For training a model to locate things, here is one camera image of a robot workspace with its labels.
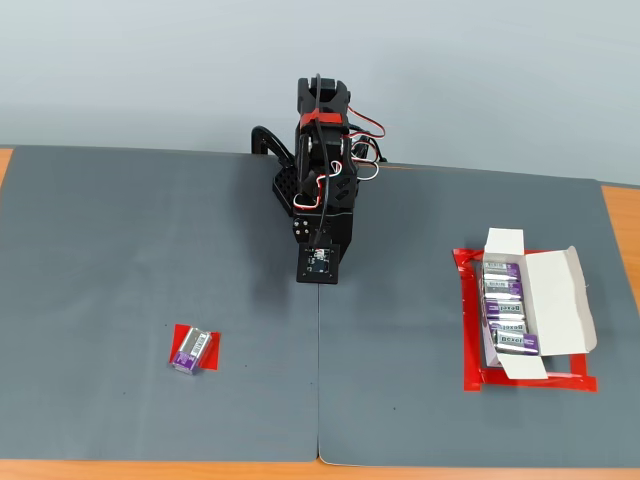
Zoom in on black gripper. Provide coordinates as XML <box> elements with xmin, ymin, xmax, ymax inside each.
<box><xmin>290</xmin><ymin>211</ymin><xmax>355</xmax><ymax>262</ymax></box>

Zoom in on purple silver Bexel 9V battery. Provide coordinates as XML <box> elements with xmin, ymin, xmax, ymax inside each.
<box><xmin>482</xmin><ymin>298</ymin><xmax>526</xmax><ymax>321</ymax></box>
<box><xmin>492</xmin><ymin>330</ymin><xmax>541</xmax><ymax>357</ymax></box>
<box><xmin>482</xmin><ymin>278</ymin><xmax>524</xmax><ymax>300</ymax></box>
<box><xmin>482</xmin><ymin>260</ymin><xmax>522</xmax><ymax>281</ymax></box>
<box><xmin>169</xmin><ymin>325</ymin><xmax>214</xmax><ymax>376</ymax></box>
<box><xmin>487</xmin><ymin>319</ymin><xmax>529</xmax><ymax>335</ymax></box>

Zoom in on white cardboard box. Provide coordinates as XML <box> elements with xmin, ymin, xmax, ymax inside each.
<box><xmin>480</xmin><ymin>227</ymin><xmax>599</xmax><ymax>382</ymax></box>

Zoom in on red tape band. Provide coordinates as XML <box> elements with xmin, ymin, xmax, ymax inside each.
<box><xmin>299</xmin><ymin>111</ymin><xmax>344</xmax><ymax>127</ymax></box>

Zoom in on grey table mat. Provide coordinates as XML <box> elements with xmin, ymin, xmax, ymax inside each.
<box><xmin>0</xmin><ymin>144</ymin><xmax>322</xmax><ymax>464</ymax></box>
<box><xmin>316</xmin><ymin>160</ymin><xmax>640</xmax><ymax>472</ymax></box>

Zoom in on black table clamp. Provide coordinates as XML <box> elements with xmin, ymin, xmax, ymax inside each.
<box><xmin>250</xmin><ymin>125</ymin><xmax>294</xmax><ymax>171</ymax></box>

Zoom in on red tape patch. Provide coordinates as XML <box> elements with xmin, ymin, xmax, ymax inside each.
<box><xmin>168</xmin><ymin>323</ymin><xmax>222</xmax><ymax>372</ymax></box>

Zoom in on white servo cable loop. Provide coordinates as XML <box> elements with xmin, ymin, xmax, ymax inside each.
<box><xmin>293</xmin><ymin>171</ymin><xmax>344</xmax><ymax>210</ymax></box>

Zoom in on black wrist camera board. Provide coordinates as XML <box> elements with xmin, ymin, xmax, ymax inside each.
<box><xmin>295</xmin><ymin>242</ymin><xmax>342</xmax><ymax>286</ymax></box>

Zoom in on black camera cable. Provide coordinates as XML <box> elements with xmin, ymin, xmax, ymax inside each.
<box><xmin>311</xmin><ymin>73</ymin><xmax>337</xmax><ymax>249</ymax></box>

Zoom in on red white servo cable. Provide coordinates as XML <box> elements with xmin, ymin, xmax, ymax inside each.
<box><xmin>344</xmin><ymin>105</ymin><xmax>388</xmax><ymax>182</ymax></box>

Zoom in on red tape frame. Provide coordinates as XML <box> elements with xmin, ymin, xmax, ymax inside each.
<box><xmin>451</xmin><ymin>245</ymin><xmax>600</xmax><ymax>394</ymax></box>

